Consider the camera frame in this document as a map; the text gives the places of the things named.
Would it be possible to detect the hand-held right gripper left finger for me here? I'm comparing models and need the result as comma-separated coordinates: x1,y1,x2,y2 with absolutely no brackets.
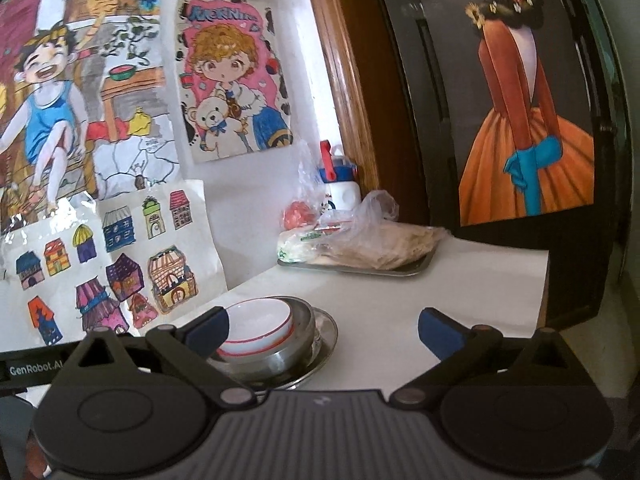
75,305,256,407

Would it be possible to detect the white bottle with blue lid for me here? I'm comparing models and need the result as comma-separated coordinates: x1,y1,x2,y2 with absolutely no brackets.
317,140,362,213

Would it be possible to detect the red green labelled packet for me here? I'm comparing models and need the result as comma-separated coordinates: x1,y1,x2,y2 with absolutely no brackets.
302,224,351,241

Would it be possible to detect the deep steel bowl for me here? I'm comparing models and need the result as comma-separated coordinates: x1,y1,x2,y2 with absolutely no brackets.
207,297,317,378

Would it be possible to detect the brown wooden door frame post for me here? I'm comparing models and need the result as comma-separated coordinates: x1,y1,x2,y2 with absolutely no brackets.
300,0,396,196

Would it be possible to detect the orange dress girl poster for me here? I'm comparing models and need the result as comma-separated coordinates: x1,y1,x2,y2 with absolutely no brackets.
442,0,597,227

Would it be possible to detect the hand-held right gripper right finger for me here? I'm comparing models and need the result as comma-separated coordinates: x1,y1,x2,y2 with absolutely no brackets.
387,307,576,408

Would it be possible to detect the teddy bear cartoon poster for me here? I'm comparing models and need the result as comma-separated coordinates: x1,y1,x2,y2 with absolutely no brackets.
175,0,295,165

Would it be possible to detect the colourful houses drawing sheet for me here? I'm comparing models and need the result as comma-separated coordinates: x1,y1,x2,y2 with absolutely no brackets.
0,177,226,353

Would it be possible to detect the flatbread in plastic bag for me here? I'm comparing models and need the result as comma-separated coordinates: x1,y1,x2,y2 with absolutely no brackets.
312,190,448,271

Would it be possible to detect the white bun packet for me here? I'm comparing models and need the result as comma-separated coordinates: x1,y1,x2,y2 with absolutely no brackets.
277,227,326,263

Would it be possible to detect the laughing boy drawing poster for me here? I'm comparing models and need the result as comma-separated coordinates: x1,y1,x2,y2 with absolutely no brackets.
0,0,183,231

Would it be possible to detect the white printed table cover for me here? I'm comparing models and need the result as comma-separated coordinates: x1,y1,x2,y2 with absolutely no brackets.
125,237,551,393

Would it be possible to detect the red round food in bag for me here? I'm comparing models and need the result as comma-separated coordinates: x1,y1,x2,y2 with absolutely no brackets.
282,201,316,231

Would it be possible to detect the metal tray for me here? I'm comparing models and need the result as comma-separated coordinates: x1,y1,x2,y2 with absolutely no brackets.
276,247,436,277

